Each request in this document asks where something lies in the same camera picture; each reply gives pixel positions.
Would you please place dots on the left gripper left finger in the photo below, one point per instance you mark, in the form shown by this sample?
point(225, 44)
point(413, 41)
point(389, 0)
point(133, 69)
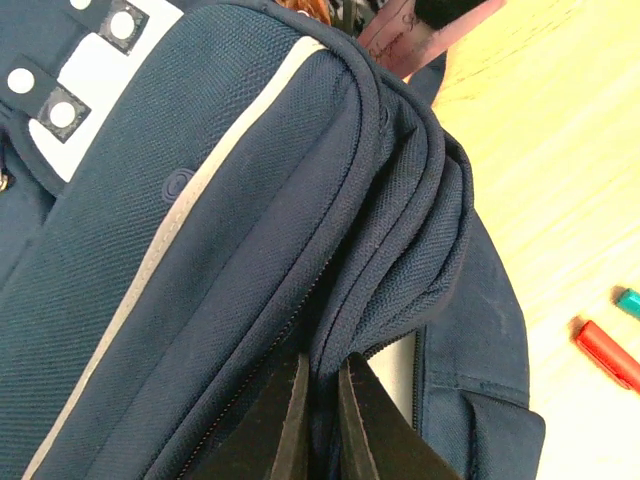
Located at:
point(272, 440)

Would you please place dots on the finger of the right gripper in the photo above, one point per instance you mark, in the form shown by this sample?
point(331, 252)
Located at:
point(440, 13)

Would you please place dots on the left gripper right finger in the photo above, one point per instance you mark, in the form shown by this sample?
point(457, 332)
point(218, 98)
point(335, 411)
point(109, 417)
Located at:
point(377, 442)

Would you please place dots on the pink illustrated book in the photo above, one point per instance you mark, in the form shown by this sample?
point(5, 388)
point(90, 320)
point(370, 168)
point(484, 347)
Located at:
point(390, 31)

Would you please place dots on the navy blue student backpack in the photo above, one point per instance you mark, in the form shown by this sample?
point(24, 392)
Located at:
point(193, 190)

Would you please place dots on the red marker pen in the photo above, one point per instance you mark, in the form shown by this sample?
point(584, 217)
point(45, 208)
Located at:
point(608, 355)

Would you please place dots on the green marker pen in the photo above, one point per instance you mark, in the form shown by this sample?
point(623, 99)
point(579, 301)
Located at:
point(629, 302)

